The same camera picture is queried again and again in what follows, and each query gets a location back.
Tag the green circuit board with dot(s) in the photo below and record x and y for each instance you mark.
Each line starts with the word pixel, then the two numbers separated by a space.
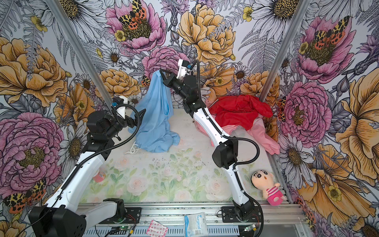
pixel 250 228
pixel 123 229

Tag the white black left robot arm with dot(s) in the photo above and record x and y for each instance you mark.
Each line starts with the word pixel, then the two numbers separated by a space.
pixel 59 217

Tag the light blue cloth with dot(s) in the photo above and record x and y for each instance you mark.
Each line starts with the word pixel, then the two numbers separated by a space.
pixel 154 134

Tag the left aluminium corner post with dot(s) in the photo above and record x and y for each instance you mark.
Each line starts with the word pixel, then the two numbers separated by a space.
pixel 75 41

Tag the aluminium front rail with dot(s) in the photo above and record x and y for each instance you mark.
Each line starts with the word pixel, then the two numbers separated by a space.
pixel 286 220

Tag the green circuit board right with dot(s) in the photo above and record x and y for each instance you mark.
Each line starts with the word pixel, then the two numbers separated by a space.
pixel 250 228

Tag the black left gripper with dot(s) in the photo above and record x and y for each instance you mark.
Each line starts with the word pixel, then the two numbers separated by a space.
pixel 138 119

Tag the aluminium corner post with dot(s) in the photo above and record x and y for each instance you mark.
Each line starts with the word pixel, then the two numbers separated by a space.
pixel 287 40
pixel 75 41

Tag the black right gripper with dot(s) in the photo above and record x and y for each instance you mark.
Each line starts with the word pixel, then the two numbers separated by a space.
pixel 170 79

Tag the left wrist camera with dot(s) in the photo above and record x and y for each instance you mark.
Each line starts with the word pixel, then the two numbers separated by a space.
pixel 118 104

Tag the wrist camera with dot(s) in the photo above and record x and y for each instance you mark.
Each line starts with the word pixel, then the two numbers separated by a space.
pixel 118 104
pixel 183 68

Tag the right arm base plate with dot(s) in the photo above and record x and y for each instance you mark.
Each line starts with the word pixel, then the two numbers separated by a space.
pixel 231 214

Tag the red cloth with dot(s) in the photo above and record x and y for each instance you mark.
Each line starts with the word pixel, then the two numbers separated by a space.
pixel 239 110

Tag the red white patterned packet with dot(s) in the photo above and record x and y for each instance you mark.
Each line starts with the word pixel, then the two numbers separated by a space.
pixel 156 229

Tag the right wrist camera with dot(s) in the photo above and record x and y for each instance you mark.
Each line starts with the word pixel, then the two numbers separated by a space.
pixel 183 68

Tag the pink cloth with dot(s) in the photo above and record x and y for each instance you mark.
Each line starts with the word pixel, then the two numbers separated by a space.
pixel 257 131

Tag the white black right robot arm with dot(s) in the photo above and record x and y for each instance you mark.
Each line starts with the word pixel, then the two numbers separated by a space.
pixel 226 147

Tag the right aluminium corner post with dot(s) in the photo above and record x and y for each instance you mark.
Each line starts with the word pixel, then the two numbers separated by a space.
pixel 287 40

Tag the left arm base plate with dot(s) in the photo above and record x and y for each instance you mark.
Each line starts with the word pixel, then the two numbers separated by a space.
pixel 131 215

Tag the plush doll pink outfit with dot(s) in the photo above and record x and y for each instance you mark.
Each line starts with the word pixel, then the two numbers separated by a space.
pixel 264 181

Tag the white surgical packet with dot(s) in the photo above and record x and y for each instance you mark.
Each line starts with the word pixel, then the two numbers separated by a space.
pixel 195 225

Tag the green circuit board left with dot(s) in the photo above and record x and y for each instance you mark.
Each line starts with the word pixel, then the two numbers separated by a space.
pixel 123 229

